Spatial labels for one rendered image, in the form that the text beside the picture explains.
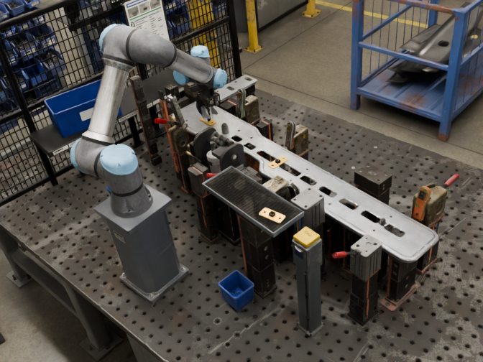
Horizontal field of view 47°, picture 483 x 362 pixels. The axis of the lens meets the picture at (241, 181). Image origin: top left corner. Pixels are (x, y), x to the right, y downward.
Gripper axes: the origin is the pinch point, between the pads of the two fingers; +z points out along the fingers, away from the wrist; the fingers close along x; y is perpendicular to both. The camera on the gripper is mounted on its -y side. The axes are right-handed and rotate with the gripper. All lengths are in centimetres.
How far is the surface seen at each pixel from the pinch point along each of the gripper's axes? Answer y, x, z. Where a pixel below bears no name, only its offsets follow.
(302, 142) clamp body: 42.8, 18.1, 3.4
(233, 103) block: -6.3, 20.4, 4.6
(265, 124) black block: 21.0, 16.8, 3.2
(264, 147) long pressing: 34.8, 3.6, 2.0
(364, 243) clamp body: 104, -16, -5
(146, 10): -55, 11, -33
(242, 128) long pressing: 16.2, 7.1, 2.3
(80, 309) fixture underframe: -5, -85, 68
